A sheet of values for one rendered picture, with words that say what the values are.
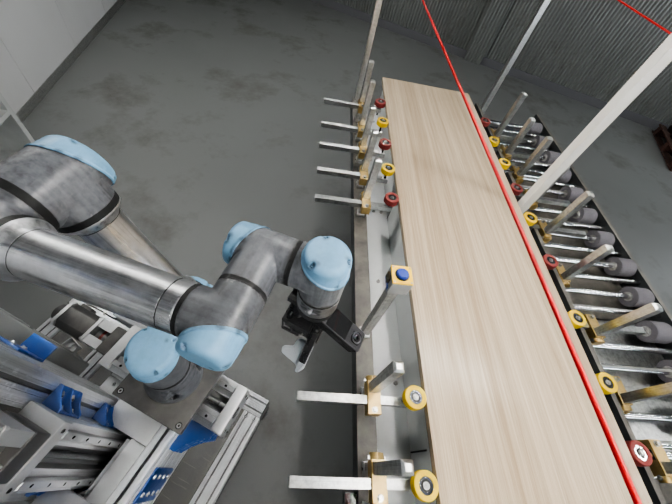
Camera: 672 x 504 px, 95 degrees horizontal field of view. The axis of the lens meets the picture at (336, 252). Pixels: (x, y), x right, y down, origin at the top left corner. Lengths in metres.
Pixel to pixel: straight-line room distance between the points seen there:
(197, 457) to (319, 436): 0.64
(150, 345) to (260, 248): 0.46
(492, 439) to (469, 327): 0.40
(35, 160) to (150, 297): 0.32
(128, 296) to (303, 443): 1.68
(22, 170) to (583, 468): 1.68
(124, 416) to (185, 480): 0.76
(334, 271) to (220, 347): 0.17
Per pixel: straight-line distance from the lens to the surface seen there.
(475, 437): 1.31
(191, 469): 1.85
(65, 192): 0.67
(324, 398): 1.24
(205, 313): 0.42
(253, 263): 0.45
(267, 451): 2.03
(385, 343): 1.57
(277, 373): 2.09
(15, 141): 3.47
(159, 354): 0.84
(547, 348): 1.63
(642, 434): 2.06
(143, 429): 1.14
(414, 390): 1.24
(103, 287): 0.49
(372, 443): 1.38
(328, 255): 0.44
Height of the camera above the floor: 2.02
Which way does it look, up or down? 53 degrees down
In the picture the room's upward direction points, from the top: 16 degrees clockwise
